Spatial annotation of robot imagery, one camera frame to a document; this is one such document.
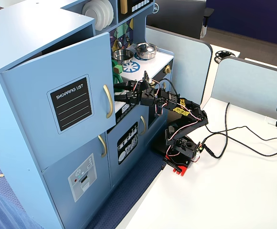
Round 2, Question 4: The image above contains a cabinet door with shopping list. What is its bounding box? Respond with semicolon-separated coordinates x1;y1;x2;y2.
0;31;117;135

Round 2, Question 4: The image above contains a blue woven mat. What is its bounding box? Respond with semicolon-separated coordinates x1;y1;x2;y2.
0;150;165;229

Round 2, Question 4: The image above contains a white toy plate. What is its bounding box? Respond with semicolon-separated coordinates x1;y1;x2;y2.
82;1;101;31
100;0;115;24
90;0;108;27

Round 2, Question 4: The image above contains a gold dishwasher door handle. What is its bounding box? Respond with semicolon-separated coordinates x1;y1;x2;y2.
139;116;147;136

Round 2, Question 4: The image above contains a steel toy pot with handles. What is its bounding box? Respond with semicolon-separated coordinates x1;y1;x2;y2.
133;46;159;60

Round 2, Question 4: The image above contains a gold shopping list door handle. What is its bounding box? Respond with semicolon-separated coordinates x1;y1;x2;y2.
102;84;114;119

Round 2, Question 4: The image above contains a black cable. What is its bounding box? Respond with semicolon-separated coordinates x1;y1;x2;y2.
202;102;230;158
205;124;277;157
200;126;277;146

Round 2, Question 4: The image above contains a red table clamp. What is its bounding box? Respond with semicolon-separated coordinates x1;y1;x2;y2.
162;154;190;177

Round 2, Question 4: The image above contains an open steel toy pot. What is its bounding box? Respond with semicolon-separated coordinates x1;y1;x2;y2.
112;49;134;65

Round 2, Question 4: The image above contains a cabinet door with dispenser print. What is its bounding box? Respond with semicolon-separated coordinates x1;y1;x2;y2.
42;135;112;221

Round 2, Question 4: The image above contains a black monitor with logo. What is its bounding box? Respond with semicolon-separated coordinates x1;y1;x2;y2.
146;0;207;40

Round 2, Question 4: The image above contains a gold dispenser door handle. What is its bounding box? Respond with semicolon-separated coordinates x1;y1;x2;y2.
97;135;107;158

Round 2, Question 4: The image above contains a steel pot lid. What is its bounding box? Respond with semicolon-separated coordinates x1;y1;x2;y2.
135;42;157;54

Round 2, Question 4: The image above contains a black filament spool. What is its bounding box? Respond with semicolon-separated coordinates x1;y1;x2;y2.
213;50;235;64

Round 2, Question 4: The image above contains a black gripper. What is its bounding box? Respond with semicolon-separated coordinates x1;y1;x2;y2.
114;80;160;106

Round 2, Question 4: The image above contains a grey desk partition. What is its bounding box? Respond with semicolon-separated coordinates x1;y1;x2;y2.
210;57;277;115
145;25;213;107

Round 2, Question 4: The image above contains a green wooden toy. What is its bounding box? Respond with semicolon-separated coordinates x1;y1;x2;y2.
111;59;124;84

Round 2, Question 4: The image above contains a dishwasher door with dish print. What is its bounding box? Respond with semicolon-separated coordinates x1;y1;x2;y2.
106;114;149;190

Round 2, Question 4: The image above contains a blue toy kitchen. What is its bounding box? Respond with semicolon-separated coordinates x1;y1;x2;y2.
0;0;175;229

